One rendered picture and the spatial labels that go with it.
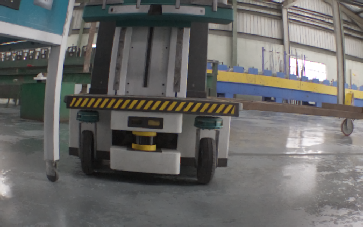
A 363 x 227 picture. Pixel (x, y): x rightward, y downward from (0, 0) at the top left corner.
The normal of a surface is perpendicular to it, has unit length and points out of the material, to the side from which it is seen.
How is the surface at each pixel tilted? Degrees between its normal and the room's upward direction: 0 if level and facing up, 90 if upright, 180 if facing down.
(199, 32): 90
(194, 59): 90
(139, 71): 90
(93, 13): 90
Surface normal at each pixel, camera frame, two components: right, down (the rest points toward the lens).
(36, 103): -0.38, 0.04
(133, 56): 0.11, 0.07
